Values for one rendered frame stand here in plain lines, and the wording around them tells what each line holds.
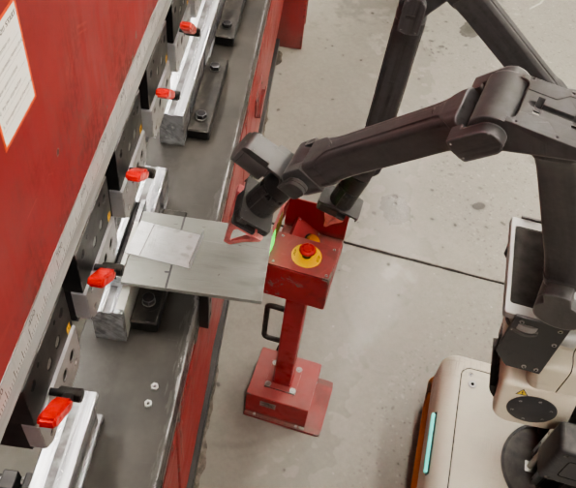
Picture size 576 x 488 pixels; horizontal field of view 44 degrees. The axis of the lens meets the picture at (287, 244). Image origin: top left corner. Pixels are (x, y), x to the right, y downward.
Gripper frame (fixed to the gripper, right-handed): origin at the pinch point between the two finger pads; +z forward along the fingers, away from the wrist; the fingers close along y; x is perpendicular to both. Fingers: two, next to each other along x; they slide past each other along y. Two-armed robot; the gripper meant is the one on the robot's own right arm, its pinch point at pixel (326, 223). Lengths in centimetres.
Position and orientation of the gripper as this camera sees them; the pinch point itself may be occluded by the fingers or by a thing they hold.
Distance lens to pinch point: 173.8
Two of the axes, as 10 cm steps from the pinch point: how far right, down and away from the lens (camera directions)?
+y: -9.0, -4.2, -1.0
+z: -3.4, 5.4, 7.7
